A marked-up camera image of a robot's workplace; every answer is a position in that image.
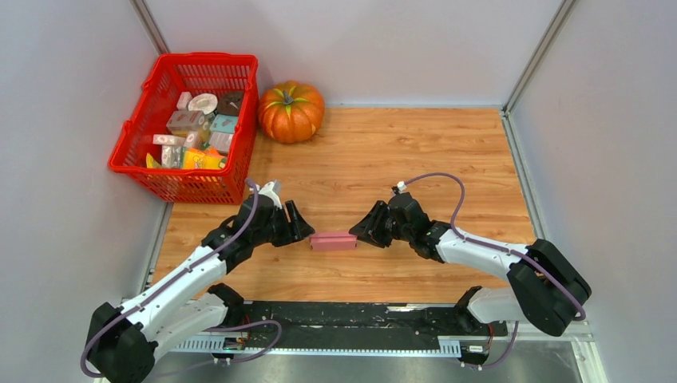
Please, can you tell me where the pale pink box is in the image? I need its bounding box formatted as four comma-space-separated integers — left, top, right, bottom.
208, 132, 233, 156

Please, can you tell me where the yellow orange snack pack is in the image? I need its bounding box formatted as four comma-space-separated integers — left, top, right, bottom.
181, 148, 227, 170

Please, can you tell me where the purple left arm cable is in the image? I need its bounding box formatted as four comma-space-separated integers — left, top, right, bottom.
79, 178, 283, 380

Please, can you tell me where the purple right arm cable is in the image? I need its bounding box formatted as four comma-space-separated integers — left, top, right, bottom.
402, 172, 588, 370

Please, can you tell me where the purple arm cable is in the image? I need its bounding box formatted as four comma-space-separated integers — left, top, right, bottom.
402, 172, 588, 370
79, 178, 283, 380

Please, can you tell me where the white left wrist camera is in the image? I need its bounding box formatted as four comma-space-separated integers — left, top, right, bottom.
258, 180, 283, 209

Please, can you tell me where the grey pink carton box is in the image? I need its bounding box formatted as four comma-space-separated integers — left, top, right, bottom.
165, 110, 206, 136

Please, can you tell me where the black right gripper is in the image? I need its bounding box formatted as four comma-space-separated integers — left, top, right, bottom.
349, 202, 413, 249

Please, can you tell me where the teal small box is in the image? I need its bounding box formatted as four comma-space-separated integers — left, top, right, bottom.
210, 115, 239, 134

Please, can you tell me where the red plastic shopping basket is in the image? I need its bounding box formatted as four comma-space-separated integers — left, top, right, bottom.
109, 52, 259, 204

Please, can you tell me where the pink white small box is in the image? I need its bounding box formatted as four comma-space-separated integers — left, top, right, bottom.
152, 134, 185, 146

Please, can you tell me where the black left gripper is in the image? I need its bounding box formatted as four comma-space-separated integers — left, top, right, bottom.
251, 200, 315, 247

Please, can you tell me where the orange pumpkin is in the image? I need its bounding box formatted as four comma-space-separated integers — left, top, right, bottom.
257, 81, 326, 144

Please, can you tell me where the brown round item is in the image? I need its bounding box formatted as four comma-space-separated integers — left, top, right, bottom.
216, 91, 244, 116

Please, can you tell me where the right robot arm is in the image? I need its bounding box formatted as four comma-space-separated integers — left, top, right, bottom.
349, 192, 592, 337

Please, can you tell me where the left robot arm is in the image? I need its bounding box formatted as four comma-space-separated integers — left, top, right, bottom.
80, 194, 315, 382

